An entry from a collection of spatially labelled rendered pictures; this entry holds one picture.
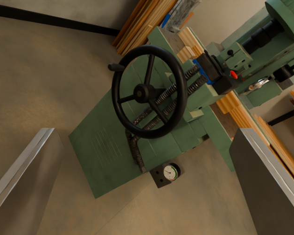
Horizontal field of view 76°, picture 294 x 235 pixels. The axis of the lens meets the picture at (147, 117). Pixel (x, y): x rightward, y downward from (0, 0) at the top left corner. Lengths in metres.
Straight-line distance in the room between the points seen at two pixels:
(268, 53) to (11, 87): 1.38
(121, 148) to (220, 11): 2.77
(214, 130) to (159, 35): 0.42
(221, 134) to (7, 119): 1.12
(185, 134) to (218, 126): 0.13
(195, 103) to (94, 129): 0.66
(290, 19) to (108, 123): 0.81
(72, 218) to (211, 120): 0.90
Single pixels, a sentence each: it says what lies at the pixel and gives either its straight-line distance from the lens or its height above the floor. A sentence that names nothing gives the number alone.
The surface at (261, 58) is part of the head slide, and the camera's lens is 0.91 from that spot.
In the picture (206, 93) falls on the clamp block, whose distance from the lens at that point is 0.58.
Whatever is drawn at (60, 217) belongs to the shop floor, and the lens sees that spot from 1.20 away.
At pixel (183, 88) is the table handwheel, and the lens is 0.51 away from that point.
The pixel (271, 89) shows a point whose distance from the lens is 0.96.
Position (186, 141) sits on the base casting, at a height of 0.75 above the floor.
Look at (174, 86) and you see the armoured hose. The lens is 0.60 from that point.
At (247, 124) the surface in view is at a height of 0.93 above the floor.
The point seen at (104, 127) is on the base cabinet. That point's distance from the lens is 1.03.
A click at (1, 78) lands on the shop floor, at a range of 1.48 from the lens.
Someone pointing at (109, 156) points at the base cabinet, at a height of 0.31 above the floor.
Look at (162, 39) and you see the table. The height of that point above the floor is 0.89.
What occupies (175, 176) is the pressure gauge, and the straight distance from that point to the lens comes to 0.74.
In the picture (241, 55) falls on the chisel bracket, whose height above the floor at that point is 1.06.
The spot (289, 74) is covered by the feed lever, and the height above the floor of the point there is 1.13.
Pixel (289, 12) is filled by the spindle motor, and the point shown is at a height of 1.22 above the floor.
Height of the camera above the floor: 1.12
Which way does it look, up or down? 35 degrees down
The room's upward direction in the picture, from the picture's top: 52 degrees clockwise
